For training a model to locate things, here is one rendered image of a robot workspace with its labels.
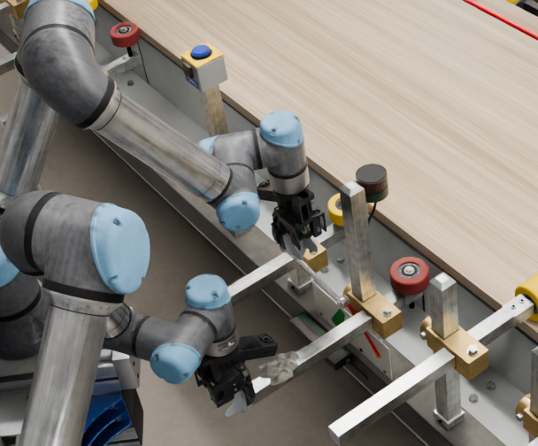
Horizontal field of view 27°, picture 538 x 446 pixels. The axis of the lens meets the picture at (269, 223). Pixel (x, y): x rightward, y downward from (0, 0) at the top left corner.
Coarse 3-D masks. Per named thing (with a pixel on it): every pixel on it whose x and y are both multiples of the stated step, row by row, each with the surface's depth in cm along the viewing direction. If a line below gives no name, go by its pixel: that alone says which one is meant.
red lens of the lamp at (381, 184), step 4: (368, 164) 212; (372, 164) 212; (376, 164) 211; (384, 168) 210; (356, 172) 211; (356, 176) 210; (356, 180) 210; (384, 180) 208; (360, 184) 209; (364, 184) 208; (368, 184) 208; (372, 184) 207; (376, 184) 208; (380, 184) 208; (384, 184) 209; (368, 188) 208; (372, 188) 208; (376, 188) 208; (380, 188) 209; (368, 192) 209; (372, 192) 209
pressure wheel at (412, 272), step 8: (400, 264) 227; (408, 264) 227; (416, 264) 227; (424, 264) 226; (392, 272) 226; (400, 272) 226; (408, 272) 225; (416, 272) 226; (424, 272) 225; (392, 280) 225; (400, 280) 224; (408, 280) 224; (416, 280) 223; (424, 280) 224; (400, 288) 225; (408, 288) 224; (416, 288) 224; (424, 288) 225
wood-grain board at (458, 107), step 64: (128, 0) 321; (192, 0) 316; (256, 0) 311; (320, 0) 307; (384, 0) 302; (448, 0) 298; (256, 64) 288; (320, 64) 284; (384, 64) 280; (448, 64) 277; (512, 64) 273; (320, 128) 265; (384, 128) 261; (448, 128) 258; (512, 128) 255; (448, 192) 242; (512, 192) 239; (448, 256) 228; (512, 256) 225
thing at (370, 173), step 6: (360, 168) 211; (366, 168) 211; (372, 168) 210; (378, 168) 210; (360, 174) 210; (366, 174) 209; (372, 174) 209; (378, 174) 209; (384, 174) 209; (360, 180) 208; (366, 180) 208; (372, 180) 208; (378, 180) 208; (366, 204) 211; (372, 216) 216
